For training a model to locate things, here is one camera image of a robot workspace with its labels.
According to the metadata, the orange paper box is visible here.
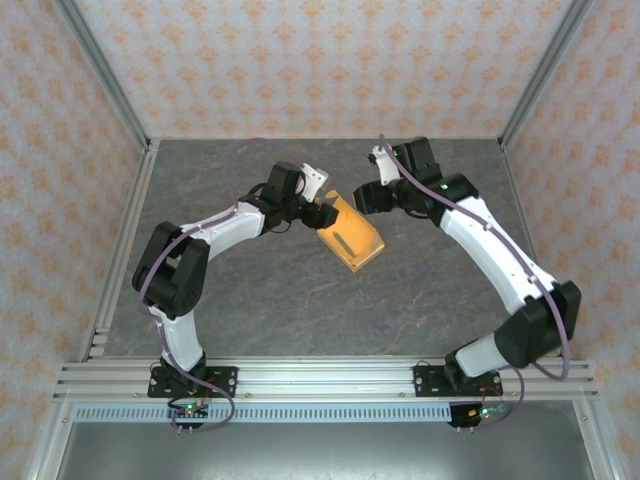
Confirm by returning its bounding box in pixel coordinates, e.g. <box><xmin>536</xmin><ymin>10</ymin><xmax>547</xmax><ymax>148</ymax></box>
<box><xmin>315</xmin><ymin>188</ymin><xmax>387</xmax><ymax>274</ymax></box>

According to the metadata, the grey metal sheet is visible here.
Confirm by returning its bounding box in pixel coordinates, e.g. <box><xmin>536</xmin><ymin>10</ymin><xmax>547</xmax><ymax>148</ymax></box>
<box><xmin>54</xmin><ymin>422</ymin><xmax>596</xmax><ymax>480</ymax></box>

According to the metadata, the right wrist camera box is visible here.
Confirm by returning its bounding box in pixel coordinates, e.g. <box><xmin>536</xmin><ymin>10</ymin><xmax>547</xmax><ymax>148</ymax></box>
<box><xmin>369</xmin><ymin>144</ymin><xmax>401</xmax><ymax>187</ymax></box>

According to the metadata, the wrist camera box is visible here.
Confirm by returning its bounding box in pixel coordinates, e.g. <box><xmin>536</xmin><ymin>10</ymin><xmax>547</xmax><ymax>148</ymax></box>
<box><xmin>369</xmin><ymin>144</ymin><xmax>401</xmax><ymax>187</ymax></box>
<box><xmin>297</xmin><ymin>162</ymin><xmax>330</xmax><ymax>204</ymax></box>

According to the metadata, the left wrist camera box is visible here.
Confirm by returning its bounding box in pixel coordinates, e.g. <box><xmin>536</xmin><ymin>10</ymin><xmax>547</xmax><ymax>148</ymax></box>
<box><xmin>297</xmin><ymin>162</ymin><xmax>330</xmax><ymax>204</ymax></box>

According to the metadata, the aluminium table side rail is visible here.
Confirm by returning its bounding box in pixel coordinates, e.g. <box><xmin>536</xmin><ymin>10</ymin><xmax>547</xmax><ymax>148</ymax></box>
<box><xmin>77</xmin><ymin>139</ymin><xmax>161</xmax><ymax>362</ymax></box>
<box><xmin>499</xmin><ymin>142</ymin><xmax>571</xmax><ymax>361</ymax></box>

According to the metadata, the aluminium mounting rail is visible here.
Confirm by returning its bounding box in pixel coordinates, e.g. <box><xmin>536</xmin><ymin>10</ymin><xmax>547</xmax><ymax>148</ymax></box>
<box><xmin>52</xmin><ymin>360</ymin><xmax>600</xmax><ymax>401</ymax></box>

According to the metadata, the aluminium frame post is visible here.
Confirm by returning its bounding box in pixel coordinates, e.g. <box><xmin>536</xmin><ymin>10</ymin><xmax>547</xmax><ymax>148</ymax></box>
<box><xmin>498</xmin><ymin>0</ymin><xmax>599</xmax><ymax>151</ymax></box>
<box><xmin>52</xmin><ymin>0</ymin><xmax>154</xmax><ymax>154</ymax></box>

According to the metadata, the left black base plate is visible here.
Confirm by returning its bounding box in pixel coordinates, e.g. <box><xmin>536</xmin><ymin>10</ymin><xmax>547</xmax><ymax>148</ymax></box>
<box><xmin>147</xmin><ymin>366</ymin><xmax>239</xmax><ymax>399</ymax></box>

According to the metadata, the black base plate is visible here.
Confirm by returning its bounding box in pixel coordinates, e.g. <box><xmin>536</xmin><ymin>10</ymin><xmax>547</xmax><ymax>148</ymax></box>
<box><xmin>413</xmin><ymin>364</ymin><xmax>504</xmax><ymax>400</ymax></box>
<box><xmin>147</xmin><ymin>366</ymin><xmax>239</xmax><ymax>399</ymax></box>

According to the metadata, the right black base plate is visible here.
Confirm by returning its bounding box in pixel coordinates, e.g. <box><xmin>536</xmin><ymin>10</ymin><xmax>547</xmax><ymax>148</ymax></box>
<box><xmin>413</xmin><ymin>364</ymin><xmax>504</xmax><ymax>400</ymax></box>

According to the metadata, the slotted grey cable duct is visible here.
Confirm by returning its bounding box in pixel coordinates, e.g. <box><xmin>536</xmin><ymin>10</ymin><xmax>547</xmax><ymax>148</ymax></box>
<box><xmin>73</xmin><ymin>404</ymin><xmax>454</xmax><ymax>424</ymax></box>

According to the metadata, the aluminium frame bar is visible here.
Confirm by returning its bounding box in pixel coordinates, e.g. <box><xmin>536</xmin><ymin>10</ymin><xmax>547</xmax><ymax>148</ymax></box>
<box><xmin>27</xmin><ymin>399</ymin><xmax>76</xmax><ymax>480</ymax></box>
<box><xmin>572</xmin><ymin>399</ymin><xmax>619</xmax><ymax>480</ymax></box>

